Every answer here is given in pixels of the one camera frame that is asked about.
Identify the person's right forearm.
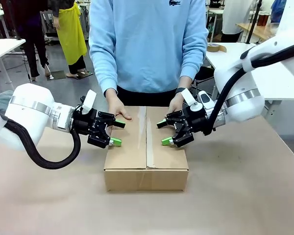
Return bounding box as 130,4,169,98
89,44,119,98

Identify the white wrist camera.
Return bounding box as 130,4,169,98
181,88,203,113
81,89,97,115

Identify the white side table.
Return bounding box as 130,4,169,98
205,43,294,101

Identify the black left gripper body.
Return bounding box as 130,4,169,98
72,107,109,138

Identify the person in light blue sweater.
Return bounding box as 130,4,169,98
88,0,209,107

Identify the person's right hand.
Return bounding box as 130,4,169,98
104,88,133,121

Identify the person's left forearm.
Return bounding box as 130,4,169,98
178,44,209,95

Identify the mannequin with yellow apron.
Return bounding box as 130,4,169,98
52,0,93,79

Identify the figure in dark purple clothes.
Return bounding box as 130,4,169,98
1,0,50,80

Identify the dark mannequin base plate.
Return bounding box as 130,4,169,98
75,70,94,79
47,70,66,80

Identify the black left arm cable sleeve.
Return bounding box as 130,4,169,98
0,109,82,170

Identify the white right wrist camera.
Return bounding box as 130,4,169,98
181,88,203,113

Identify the person in blue top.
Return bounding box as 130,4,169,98
270,0,287,24

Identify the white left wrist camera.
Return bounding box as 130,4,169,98
81,89,97,115

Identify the brown cardboard box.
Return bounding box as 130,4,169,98
103,105,189,193

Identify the black chair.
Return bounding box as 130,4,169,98
192,65,216,98

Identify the person in white shirt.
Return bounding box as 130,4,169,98
220,0,250,44

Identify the black right arm cable sleeve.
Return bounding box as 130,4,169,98
202,40,294,137

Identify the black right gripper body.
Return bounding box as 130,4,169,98
183,107,215,136

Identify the white table with metal legs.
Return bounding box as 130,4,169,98
0,38,27,84

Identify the wooden background table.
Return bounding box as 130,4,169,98
236,22,279,45

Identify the black stand pole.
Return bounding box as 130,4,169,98
245,0,263,45

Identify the brown tape roll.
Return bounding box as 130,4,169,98
207,43,226,53

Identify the black arm cable sleeve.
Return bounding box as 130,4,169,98
0,109,82,170
202,40,294,137

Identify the person's left hand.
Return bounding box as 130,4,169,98
167,94,186,116

